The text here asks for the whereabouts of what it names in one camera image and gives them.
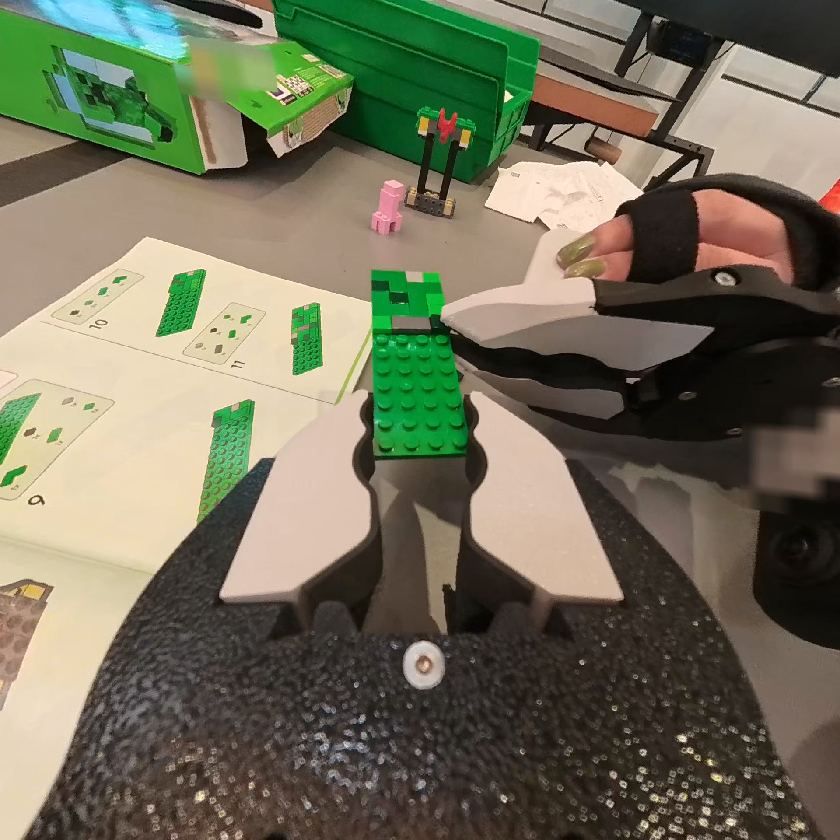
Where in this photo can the green studded brick plate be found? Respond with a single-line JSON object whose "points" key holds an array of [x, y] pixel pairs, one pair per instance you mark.
{"points": [[420, 394]]}

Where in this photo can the green plastic bin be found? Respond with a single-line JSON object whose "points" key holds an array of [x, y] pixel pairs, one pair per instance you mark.
{"points": [[420, 66]]}

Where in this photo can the small pink brick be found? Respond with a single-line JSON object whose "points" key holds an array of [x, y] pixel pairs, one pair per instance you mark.
{"points": [[389, 208]]}

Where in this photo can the green brick set box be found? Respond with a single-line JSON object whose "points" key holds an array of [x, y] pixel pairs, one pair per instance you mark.
{"points": [[118, 92]]}

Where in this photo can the building instruction booklet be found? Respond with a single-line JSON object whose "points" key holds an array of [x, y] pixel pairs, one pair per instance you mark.
{"points": [[118, 433]]}

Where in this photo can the person's right hand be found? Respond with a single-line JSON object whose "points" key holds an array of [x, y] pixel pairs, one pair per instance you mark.
{"points": [[709, 223]]}

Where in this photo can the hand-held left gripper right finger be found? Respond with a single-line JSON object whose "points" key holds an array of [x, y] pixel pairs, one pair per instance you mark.
{"points": [[545, 525]]}

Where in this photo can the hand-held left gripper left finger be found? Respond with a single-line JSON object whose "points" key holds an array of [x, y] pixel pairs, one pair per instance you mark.
{"points": [[295, 525]]}

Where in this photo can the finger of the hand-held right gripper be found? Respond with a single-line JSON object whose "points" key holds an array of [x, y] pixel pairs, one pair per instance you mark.
{"points": [[565, 322], [565, 394]]}

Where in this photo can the black brick tower model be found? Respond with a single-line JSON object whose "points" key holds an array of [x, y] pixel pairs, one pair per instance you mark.
{"points": [[440, 164]]}

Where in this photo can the large black screen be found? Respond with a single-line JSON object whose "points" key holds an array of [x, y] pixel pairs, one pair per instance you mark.
{"points": [[788, 26]]}

